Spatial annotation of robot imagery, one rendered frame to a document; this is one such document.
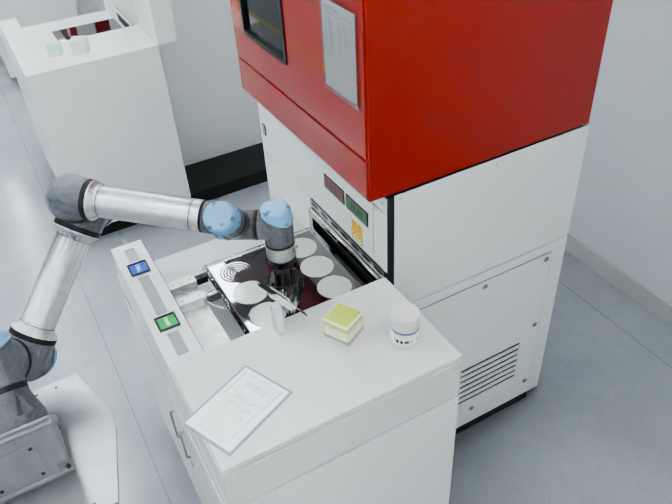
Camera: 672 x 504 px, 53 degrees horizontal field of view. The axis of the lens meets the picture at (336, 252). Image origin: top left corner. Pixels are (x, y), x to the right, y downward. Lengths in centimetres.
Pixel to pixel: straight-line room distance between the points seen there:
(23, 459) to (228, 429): 46
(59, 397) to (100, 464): 27
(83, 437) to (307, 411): 59
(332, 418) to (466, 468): 117
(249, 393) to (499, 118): 94
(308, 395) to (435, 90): 77
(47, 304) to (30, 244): 225
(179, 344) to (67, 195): 46
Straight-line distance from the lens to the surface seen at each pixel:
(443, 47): 164
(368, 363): 165
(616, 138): 319
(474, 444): 272
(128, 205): 161
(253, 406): 159
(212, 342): 187
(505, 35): 175
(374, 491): 188
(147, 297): 194
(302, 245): 211
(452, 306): 214
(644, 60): 302
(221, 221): 152
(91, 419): 187
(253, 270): 204
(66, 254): 181
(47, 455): 174
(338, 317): 167
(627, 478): 276
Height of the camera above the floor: 218
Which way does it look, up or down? 38 degrees down
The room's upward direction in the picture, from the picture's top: 4 degrees counter-clockwise
